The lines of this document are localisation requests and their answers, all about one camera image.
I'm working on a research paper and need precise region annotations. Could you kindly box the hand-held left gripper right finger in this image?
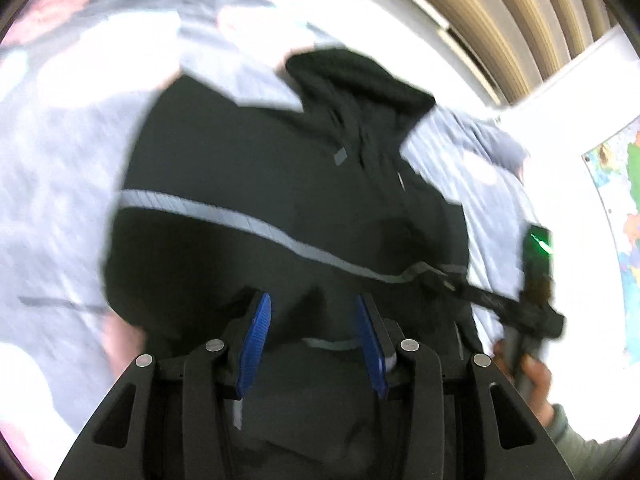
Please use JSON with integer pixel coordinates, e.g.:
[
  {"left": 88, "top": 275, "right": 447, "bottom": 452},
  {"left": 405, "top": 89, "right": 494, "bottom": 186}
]
[{"left": 352, "top": 292, "right": 576, "bottom": 480}]

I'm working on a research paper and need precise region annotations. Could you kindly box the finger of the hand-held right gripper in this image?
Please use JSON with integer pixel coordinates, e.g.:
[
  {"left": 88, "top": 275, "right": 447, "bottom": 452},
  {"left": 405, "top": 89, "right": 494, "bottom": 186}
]
[{"left": 430, "top": 267, "right": 523, "bottom": 322}]

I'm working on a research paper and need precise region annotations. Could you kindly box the wooden slat panel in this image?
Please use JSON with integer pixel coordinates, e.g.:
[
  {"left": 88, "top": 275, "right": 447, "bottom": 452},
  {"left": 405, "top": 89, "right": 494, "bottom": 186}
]
[{"left": 377, "top": 0, "right": 618, "bottom": 107}]

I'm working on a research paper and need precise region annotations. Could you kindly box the grey floral blanket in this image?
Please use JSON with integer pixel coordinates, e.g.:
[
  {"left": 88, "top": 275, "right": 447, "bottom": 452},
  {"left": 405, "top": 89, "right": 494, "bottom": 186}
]
[{"left": 0, "top": 0, "right": 538, "bottom": 480}]

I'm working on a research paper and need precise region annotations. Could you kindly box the person's right forearm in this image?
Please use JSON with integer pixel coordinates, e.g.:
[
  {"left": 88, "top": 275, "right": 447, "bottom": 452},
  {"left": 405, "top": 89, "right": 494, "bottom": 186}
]
[{"left": 544, "top": 404, "right": 638, "bottom": 480}]

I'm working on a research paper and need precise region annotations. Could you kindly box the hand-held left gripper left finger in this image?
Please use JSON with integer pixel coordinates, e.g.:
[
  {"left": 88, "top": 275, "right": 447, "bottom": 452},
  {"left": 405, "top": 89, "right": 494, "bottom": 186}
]
[{"left": 54, "top": 291, "right": 274, "bottom": 480}]

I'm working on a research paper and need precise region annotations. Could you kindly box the person's right hand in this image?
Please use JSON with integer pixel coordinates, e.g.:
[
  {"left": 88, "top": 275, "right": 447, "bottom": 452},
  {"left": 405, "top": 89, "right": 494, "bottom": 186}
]
[{"left": 492, "top": 340, "right": 555, "bottom": 432}]

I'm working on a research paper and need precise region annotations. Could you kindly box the wall map poster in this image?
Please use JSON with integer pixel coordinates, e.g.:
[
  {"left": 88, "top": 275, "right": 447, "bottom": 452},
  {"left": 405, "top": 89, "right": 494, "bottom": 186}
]
[{"left": 582, "top": 115, "right": 640, "bottom": 363}]

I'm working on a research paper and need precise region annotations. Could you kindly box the black jacket with grey stripe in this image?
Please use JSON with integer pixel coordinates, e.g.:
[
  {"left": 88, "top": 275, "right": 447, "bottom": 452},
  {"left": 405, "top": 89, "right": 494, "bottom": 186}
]
[{"left": 102, "top": 47, "right": 501, "bottom": 480}]

